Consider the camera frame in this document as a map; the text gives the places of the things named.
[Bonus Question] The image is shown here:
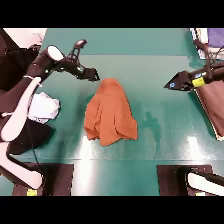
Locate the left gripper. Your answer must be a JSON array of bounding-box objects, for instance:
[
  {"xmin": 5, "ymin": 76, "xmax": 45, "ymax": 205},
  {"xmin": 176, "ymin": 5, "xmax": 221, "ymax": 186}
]
[{"xmin": 78, "ymin": 67, "xmax": 101, "ymax": 83}]

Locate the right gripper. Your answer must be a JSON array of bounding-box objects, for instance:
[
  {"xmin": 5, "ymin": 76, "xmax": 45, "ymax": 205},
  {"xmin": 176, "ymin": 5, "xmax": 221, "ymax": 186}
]
[{"xmin": 172, "ymin": 70, "xmax": 196, "ymax": 92}]

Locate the brown garment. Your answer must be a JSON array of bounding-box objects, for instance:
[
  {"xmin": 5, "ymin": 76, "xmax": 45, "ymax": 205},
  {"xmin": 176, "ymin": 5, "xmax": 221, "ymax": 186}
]
[{"xmin": 194, "ymin": 79, "xmax": 224, "ymax": 142}]

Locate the white striped garment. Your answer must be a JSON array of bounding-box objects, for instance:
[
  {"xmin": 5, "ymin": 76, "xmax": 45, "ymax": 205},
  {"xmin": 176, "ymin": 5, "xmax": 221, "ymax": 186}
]
[{"xmin": 189, "ymin": 28, "xmax": 224, "ymax": 61}]

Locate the orange garment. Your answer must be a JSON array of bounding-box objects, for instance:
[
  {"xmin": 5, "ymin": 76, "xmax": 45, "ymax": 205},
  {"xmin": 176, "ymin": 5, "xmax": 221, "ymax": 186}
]
[{"xmin": 83, "ymin": 78, "xmax": 139, "ymax": 147}]

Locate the purple garment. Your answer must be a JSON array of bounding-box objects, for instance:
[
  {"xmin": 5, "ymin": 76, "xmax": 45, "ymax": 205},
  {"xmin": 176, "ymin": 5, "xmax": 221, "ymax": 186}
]
[{"xmin": 206, "ymin": 28, "xmax": 224, "ymax": 48}]

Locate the black garment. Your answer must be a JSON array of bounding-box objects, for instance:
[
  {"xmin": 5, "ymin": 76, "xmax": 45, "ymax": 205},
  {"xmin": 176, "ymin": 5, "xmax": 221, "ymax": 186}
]
[{"xmin": 5, "ymin": 117, "xmax": 55, "ymax": 156}]

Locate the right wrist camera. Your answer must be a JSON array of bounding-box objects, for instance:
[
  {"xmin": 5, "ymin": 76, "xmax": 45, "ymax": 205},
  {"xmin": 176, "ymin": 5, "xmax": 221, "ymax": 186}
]
[{"xmin": 194, "ymin": 39, "xmax": 215, "ymax": 80}]

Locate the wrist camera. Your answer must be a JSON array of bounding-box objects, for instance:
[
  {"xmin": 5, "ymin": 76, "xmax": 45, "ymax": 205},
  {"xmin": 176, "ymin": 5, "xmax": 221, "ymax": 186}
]
[
  {"xmin": 194, "ymin": 39, "xmax": 215, "ymax": 80},
  {"xmin": 67, "ymin": 38, "xmax": 88, "ymax": 64}
]

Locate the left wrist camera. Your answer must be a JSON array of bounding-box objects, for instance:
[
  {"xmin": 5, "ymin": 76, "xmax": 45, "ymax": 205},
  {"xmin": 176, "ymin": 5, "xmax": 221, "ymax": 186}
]
[{"xmin": 67, "ymin": 38, "xmax": 88, "ymax": 64}]

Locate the black cable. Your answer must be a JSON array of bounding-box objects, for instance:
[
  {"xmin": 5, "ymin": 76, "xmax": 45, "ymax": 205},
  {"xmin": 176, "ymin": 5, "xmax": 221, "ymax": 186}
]
[{"xmin": 25, "ymin": 120, "xmax": 46, "ymax": 178}]

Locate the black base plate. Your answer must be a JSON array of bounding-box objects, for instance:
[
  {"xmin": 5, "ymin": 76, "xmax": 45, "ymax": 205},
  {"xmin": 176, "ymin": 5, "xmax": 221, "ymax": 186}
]
[
  {"xmin": 12, "ymin": 162, "xmax": 75, "ymax": 197},
  {"xmin": 156, "ymin": 164, "xmax": 215, "ymax": 197}
]

